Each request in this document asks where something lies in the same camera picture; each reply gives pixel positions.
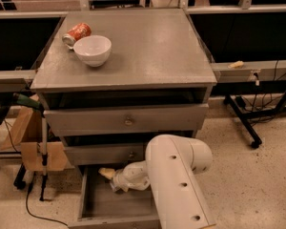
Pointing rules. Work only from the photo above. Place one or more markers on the grey top drawer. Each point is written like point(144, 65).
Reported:
point(124, 120)

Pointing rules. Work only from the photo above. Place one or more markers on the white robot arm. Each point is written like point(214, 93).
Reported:
point(169, 167)

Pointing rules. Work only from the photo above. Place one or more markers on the grey drawer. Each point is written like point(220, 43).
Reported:
point(105, 153)
point(124, 120)
point(102, 208)

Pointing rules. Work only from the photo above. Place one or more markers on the tripod stand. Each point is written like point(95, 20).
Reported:
point(44, 152)

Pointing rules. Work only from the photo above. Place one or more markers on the brown cardboard box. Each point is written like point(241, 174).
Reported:
point(26, 136)

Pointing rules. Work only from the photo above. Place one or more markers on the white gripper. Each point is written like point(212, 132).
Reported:
point(125, 177)

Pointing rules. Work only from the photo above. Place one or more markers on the black table leg with caster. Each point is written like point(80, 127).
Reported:
point(256, 139)

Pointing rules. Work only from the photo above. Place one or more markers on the green handled tool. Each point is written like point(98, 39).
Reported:
point(24, 100)

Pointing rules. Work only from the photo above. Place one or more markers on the orange soda can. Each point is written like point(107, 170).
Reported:
point(76, 33)

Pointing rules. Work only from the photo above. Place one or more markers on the small foam scrap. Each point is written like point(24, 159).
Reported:
point(237, 64)

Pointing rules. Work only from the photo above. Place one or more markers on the grey drawer cabinet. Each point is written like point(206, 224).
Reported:
point(156, 60)

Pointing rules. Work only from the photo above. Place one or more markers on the grey middle drawer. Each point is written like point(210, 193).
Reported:
point(105, 153)

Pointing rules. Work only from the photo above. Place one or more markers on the white ceramic bowl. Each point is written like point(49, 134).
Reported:
point(93, 50)

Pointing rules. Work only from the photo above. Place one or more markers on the plastic bottle with white cap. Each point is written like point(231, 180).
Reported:
point(114, 188)

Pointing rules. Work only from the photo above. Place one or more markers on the grey bottom drawer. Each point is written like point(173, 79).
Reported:
point(102, 208)

